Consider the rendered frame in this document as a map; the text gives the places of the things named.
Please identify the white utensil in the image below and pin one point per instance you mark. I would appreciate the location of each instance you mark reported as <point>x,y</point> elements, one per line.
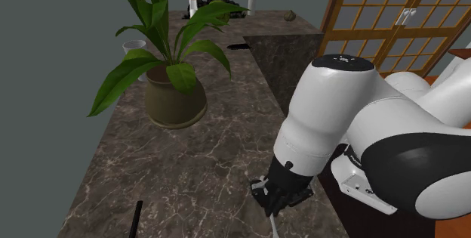
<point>275,228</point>

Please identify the brown round object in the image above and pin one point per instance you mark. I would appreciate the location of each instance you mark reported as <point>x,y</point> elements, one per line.
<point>289,16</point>

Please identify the black pen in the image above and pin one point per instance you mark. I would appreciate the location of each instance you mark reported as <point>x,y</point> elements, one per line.
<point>135,220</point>

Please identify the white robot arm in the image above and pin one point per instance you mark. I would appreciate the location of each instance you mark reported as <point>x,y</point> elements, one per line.
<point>331,108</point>

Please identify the white shaker with brown top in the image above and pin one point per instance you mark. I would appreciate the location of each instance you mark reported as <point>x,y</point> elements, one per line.
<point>193,3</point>

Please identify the wooden lattice door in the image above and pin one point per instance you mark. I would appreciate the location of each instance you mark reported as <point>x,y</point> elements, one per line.
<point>371,31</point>

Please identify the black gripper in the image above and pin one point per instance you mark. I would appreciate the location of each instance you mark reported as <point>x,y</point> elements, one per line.
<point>285,178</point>

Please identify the white cup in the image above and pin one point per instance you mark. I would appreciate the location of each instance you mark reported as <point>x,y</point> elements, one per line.
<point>133,46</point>

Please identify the green plant in olive pot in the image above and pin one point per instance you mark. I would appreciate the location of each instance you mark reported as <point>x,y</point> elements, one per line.
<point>173,101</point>

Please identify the black lumpy heap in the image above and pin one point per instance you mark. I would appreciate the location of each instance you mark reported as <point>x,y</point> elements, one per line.
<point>235,7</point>

